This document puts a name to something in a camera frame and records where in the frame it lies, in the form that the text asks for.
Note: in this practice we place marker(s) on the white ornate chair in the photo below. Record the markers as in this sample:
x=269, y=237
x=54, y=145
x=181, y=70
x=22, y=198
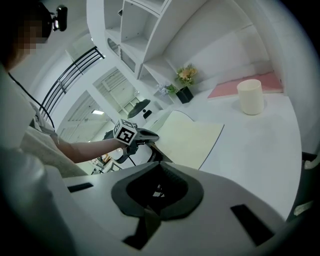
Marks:
x=311, y=163

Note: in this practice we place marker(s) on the person's beige shirt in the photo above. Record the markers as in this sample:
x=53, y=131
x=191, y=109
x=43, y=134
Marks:
x=15, y=112

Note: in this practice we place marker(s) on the cream cup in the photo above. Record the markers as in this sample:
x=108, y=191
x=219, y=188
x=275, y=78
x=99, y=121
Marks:
x=250, y=98

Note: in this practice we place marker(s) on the person's left forearm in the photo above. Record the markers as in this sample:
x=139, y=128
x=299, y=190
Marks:
x=87, y=150

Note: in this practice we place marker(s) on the person's head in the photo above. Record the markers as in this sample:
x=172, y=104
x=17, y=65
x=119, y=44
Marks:
x=27, y=37

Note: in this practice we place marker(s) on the black metal railing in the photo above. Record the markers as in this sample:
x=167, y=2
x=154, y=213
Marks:
x=75, y=65

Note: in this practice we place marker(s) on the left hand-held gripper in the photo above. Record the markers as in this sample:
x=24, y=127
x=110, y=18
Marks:
x=125, y=133

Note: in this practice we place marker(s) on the cream-paged book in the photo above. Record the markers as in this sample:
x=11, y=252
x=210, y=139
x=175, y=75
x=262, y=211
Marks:
x=190, y=140

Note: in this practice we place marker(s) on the black square vase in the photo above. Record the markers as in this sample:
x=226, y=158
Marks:
x=184, y=95

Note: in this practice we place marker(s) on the yellow flower bunch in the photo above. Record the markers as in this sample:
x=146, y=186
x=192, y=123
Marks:
x=186, y=74

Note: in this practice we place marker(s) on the white appliance with black top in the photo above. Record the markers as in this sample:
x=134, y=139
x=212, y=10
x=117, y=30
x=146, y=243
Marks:
x=138, y=107

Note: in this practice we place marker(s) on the ceiling light panel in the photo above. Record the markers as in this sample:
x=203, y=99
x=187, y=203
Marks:
x=97, y=112

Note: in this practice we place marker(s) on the purple flower bunch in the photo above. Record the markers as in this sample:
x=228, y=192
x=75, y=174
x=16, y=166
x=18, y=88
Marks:
x=165, y=90

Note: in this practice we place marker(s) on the black head-worn camera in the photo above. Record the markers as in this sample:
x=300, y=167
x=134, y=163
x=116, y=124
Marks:
x=61, y=18

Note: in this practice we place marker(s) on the pink mat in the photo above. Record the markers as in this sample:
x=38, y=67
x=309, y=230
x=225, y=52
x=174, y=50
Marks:
x=270, y=80

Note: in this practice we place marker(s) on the cream flat box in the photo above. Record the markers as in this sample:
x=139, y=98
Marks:
x=160, y=120

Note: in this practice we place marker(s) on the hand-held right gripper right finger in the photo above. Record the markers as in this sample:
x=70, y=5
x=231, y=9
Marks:
x=212, y=215

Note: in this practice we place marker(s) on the white shelf hutch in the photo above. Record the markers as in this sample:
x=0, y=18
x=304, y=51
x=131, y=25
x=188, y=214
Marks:
x=140, y=25

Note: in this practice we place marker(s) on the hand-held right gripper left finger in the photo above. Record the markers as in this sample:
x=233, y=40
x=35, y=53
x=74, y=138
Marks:
x=105, y=212

